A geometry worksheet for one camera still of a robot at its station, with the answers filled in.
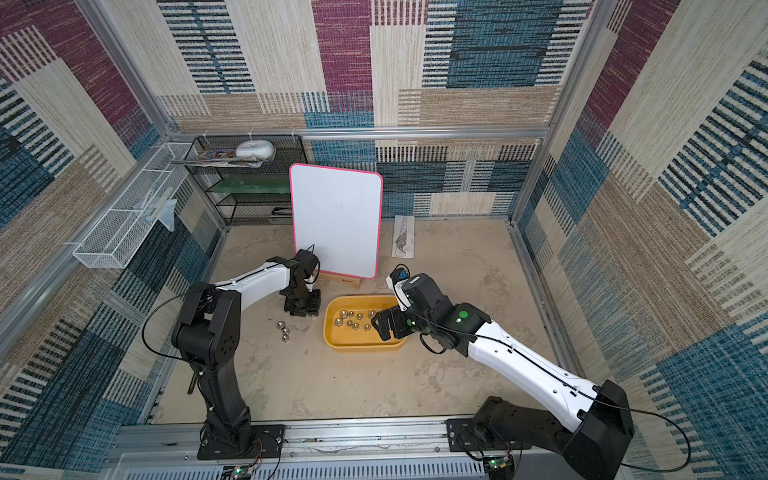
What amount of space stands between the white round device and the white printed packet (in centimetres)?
52

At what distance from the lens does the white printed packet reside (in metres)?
1.11

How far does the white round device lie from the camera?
0.89m
